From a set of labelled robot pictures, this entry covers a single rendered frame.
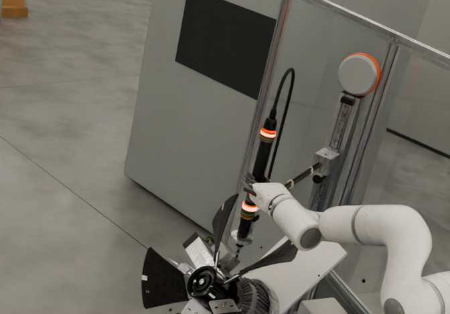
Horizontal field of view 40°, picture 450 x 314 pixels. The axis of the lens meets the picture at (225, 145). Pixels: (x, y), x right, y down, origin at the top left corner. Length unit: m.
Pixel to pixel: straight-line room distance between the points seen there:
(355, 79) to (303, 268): 0.72
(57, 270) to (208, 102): 1.54
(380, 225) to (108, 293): 2.81
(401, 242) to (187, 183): 3.49
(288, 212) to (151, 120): 3.34
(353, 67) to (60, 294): 2.35
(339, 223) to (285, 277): 0.86
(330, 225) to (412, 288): 0.30
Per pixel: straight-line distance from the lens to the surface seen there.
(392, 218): 1.32
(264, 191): 1.70
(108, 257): 4.27
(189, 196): 4.71
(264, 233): 3.21
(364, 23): 2.57
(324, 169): 2.35
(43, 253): 4.25
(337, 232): 1.45
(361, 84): 2.35
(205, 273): 2.08
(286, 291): 2.23
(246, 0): 4.13
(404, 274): 1.26
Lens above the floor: 2.41
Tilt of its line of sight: 22 degrees down
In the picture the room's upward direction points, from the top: 13 degrees clockwise
